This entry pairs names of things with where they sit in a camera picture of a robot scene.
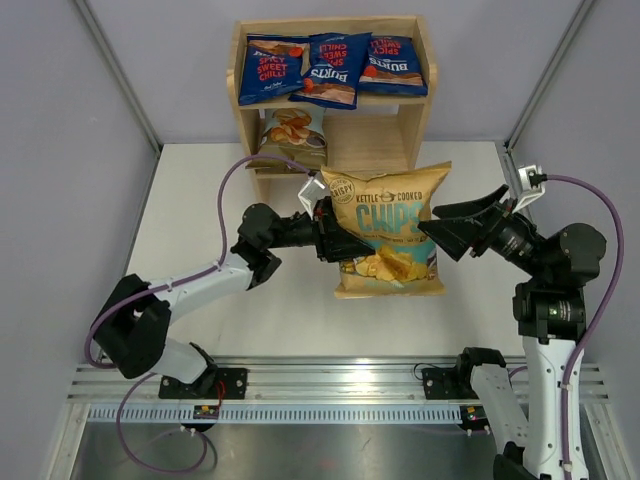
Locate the blue Burts chips bag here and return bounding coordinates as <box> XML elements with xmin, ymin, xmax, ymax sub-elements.
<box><xmin>238</xmin><ymin>34</ymin><xmax>310</xmax><ymax>106</ymax></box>
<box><xmin>358</xmin><ymin>35</ymin><xmax>428</xmax><ymax>97</ymax></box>
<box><xmin>289</xmin><ymin>32</ymin><xmax>371</xmax><ymax>110</ymax></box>

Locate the aluminium mounting rail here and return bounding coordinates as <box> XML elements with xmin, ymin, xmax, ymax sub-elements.
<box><xmin>66</xmin><ymin>356</ymin><xmax>610</xmax><ymax>404</ymax></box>

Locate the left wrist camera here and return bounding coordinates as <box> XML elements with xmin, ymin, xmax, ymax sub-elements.
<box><xmin>298</xmin><ymin>172</ymin><xmax>328</xmax><ymax>217</ymax></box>

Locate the light blue cassava chips bag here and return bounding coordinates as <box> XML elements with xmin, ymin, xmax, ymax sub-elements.
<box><xmin>248</xmin><ymin>105</ymin><xmax>327</xmax><ymax>170</ymax></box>

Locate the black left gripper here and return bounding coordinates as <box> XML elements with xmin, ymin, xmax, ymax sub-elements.
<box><xmin>264</xmin><ymin>196</ymin><xmax>375</xmax><ymax>262</ymax></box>

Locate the tan kettle chips bag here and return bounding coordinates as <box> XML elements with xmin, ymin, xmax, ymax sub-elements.
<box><xmin>322</xmin><ymin>162</ymin><xmax>451</xmax><ymax>299</ymax></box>

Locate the wooden two-tier shelf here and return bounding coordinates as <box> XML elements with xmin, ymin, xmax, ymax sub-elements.
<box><xmin>227</xmin><ymin>16</ymin><xmax>437</xmax><ymax>173</ymax></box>

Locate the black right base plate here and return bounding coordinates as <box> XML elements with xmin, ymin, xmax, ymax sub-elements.
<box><xmin>414</xmin><ymin>364</ymin><xmax>478</xmax><ymax>400</ymax></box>

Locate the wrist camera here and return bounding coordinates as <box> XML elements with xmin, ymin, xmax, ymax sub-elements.
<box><xmin>298</xmin><ymin>172</ymin><xmax>328</xmax><ymax>217</ymax></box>
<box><xmin>512</xmin><ymin>165</ymin><xmax>547</xmax><ymax>213</ymax></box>

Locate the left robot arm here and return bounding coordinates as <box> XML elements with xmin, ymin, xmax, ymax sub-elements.
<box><xmin>88</xmin><ymin>197</ymin><xmax>374</xmax><ymax>399</ymax></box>

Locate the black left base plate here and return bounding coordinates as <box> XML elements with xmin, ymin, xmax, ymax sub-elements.
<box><xmin>158</xmin><ymin>367</ymin><xmax>249</xmax><ymax>400</ymax></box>

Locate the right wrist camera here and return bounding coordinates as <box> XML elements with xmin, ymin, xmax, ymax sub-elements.
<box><xmin>512</xmin><ymin>165</ymin><xmax>547</xmax><ymax>213</ymax></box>

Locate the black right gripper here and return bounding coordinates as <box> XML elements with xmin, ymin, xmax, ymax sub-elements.
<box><xmin>421</xmin><ymin>184</ymin><xmax>550</xmax><ymax>279</ymax></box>

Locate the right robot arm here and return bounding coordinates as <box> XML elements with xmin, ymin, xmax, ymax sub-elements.
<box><xmin>419</xmin><ymin>185</ymin><xmax>606</xmax><ymax>479</ymax></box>

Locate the white slotted cable duct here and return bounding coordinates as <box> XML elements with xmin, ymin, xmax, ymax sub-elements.
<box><xmin>88</xmin><ymin>403</ymin><xmax>462</xmax><ymax>425</ymax></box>

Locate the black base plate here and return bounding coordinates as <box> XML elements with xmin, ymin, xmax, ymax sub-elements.
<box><xmin>158</xmin><ymin>367</ymin><xmax>249</xmax><ymax>400</ymax></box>
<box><xmin>414</xmin><ymin>364</ymin><xmax>478</xmax><ymax>400</ymax></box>

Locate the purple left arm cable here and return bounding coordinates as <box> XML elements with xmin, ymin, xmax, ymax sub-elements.
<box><xmin>82</xmin><ymin>154</ymin><xmax>314</xmax><ymax>474</ymax></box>

